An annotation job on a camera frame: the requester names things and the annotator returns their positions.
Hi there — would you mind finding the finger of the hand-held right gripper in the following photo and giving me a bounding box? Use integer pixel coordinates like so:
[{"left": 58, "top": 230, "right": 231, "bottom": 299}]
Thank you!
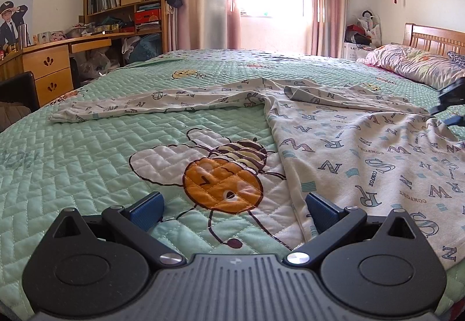
[
  {"left": 430, "top": 105, "right": 465, "bottom": 127},
  {"left": 438, "top": 78, "right": 465, "bottom": 107}
]

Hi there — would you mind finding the floral duvet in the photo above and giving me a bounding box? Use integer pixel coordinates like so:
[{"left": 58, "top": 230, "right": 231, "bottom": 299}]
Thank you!
[{"left": 358, "top": 44, "right": 465, "bottom": 85}]

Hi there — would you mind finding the clear plastic bag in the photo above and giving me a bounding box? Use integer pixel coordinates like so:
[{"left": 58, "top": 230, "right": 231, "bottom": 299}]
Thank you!
[{"left": 78, "top": 50, "right": 111, "bottom": 78}]

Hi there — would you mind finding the dark patterned cloth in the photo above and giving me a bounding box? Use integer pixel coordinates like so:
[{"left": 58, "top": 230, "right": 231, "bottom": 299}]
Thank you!
[{"left": 447, "top": 50, "right": 465, "bottom": 69}]

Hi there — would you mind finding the white cardboard box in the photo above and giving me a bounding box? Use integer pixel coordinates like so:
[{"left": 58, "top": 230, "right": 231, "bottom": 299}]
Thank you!
[{"left": 343, "top": 42, "right": 371, "bottom": 62}]

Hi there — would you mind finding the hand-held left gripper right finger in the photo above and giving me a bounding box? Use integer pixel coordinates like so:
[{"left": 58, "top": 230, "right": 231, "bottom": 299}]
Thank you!
[{"left": 285, "top": 192, "right": 418, "bottom": 267}]

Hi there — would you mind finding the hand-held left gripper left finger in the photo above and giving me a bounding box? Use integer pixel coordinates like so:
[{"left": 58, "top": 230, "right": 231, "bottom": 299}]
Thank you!
[{"left": 54, "top": 192, "right": 186, "bottom": 267}]

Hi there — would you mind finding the green quilted bee bedspread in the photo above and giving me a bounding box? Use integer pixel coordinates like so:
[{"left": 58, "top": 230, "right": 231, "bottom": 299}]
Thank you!
[{"left": 0, "top": 48, "right": 465, "bottom": 321}]

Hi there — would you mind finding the white letter-print garment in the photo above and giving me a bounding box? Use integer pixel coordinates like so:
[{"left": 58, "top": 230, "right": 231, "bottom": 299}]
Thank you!
[{"left": 49, "top": 77, "right": 465, "bottom": 263}]

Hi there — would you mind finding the pile of bags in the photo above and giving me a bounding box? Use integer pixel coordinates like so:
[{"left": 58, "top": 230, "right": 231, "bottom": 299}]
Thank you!
[{"left": 345, "top": 9, "right": 382, "bottom": 49}]

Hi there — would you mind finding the wooden desk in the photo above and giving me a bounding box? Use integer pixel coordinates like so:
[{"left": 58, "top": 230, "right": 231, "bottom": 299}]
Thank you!
[{"left": 0, "top": 38, "right": 112, "bottom": 107}]

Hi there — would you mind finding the wall poster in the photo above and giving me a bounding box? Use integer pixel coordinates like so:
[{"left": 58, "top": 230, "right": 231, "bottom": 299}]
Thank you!
[{"left": 0, "top": 0, "right": 34, "bottom": 53}]

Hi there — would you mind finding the black chair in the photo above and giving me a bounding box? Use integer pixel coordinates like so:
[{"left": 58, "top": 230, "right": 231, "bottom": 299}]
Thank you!
[{"left": 0, "top": 71, "right": 40, "bottom": 114}]

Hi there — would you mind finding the row of photo frames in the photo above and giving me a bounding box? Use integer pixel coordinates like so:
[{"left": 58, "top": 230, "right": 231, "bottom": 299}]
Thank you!
[{"left": 34, "top": 30, "right": 68, "bottom": 45}]

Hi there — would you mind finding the wooden headboard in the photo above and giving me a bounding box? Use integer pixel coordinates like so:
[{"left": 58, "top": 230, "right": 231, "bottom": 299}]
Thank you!
[{"left": 403, "top": 23, "right": 465, "bottom": 54}]

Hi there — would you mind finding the brown quilted jacket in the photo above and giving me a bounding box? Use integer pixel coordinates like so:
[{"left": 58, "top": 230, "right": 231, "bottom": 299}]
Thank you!
[{"left": 0, "top": 103, "right": 31, "bottom": 133}]

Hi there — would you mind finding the blue bag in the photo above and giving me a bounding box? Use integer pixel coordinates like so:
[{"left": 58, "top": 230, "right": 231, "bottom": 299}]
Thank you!
[{"left": 129, "top": 34, "right": 163, "bottom": 63}]

